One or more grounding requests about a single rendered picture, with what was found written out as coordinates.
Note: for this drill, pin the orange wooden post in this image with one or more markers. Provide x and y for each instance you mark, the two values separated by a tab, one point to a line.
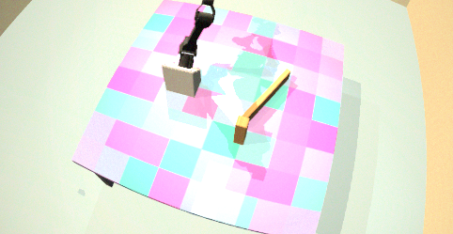
241	128

